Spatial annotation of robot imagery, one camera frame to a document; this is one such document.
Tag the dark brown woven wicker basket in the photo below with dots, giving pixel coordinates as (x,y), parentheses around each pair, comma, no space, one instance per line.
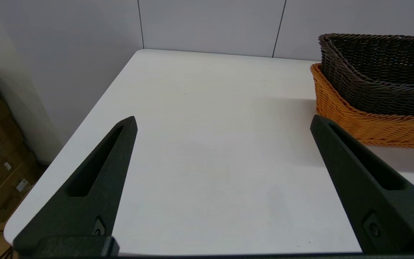
(383,86)

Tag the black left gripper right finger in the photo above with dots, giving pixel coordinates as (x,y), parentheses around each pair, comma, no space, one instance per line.
(390,216)

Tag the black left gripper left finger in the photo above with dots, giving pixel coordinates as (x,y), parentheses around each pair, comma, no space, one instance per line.
(84,216)

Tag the orange woven wicker basket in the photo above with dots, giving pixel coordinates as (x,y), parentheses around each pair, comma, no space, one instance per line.
(372,129)

